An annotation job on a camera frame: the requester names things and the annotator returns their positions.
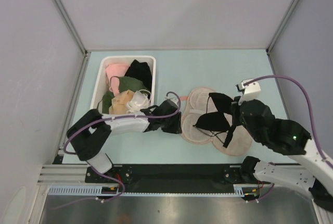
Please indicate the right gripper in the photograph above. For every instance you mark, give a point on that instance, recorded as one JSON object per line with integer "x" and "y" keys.
{"x": 234, "y": 104}

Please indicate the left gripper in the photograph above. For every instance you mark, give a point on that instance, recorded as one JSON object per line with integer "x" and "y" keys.
{"x": 176, "y": 128}

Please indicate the black bra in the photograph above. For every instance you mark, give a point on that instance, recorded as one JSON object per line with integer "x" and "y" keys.
{"x": 219, "y": 123}

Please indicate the floral mesh laundry bag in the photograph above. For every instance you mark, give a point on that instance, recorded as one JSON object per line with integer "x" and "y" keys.
{"x": 195, "y": 107}

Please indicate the white plastic bin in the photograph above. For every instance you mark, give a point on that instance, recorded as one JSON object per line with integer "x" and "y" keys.
{"x": 101, "y": 77}

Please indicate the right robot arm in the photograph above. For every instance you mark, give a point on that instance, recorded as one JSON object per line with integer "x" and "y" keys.
{"x": 290, "y": 139}

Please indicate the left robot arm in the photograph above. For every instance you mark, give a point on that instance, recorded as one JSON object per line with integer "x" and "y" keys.
{"x": 89, "y": 134}

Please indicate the white bra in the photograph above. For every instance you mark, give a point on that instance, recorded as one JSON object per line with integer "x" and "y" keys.
{"x": 140, "y": 100}

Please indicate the beige bra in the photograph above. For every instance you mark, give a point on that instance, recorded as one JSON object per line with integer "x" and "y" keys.
{"x": 119, "y": 102}

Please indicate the green bra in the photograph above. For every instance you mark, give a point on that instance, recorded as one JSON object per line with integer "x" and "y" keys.
{"x": 103, "y": 97}

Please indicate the black garment in bin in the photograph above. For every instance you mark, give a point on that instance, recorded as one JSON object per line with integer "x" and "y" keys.
{"x": 141, "y": 72}

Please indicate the pink garment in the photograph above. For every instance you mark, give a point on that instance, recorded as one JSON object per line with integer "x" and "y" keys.
{"x": 113, "y": 73}

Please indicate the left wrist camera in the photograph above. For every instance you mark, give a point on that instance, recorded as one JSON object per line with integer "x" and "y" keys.
{"x": 174, "y": 99}

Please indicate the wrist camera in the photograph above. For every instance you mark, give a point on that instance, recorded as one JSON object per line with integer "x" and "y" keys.
{"x": 174, "y": 99}
{"x": 250, "y": 90}

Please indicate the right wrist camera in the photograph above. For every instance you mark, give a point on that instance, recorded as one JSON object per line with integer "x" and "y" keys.
{"x": 250, "y": 90}

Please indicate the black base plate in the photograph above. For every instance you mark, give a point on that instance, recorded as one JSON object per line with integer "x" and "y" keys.
{"x": 180, "y": 177}

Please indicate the white cable duct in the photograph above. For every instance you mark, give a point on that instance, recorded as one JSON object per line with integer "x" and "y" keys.
{"x": 108, "y": 191}

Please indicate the aluminium frame rail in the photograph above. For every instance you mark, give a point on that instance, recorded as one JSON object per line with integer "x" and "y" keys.
{"x": 62, "y": 175}

